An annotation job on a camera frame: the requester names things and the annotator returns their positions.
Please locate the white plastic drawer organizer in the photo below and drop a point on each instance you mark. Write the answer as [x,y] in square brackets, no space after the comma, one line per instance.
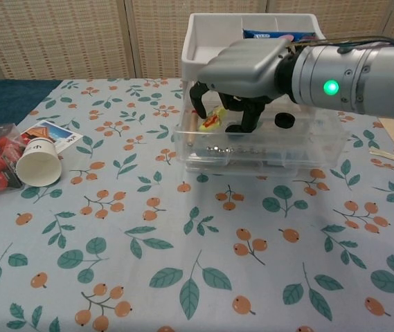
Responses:
[203,34]

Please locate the clear plastic container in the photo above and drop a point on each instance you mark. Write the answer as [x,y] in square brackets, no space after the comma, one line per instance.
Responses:
[252,168]

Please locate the wooden stick with red band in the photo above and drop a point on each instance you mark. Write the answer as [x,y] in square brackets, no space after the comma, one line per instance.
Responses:
[192,128]

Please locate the white paper cup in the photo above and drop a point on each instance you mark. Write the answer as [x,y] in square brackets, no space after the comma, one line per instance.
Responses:
[39,166]

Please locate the black bottle cap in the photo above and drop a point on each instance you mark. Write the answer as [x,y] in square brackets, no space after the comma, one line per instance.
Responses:
[284,121]

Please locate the clear plastic storage box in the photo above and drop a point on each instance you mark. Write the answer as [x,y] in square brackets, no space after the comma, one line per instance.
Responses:
[307,145]

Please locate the picture postcard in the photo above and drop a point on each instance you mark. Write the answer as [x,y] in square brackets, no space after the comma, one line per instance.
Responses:
[61,135]

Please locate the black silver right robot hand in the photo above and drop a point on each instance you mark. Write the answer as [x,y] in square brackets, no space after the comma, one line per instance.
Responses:
[245,65]

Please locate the floral leaf print tablecloth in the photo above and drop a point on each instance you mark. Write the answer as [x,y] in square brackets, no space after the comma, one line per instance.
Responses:
[169,249]

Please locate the small yellow packet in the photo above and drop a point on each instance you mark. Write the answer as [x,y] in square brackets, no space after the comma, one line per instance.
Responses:
[212,120]

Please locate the blue Oreo cookie packet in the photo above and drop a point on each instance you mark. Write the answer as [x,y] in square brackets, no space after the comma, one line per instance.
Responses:
[269,34]

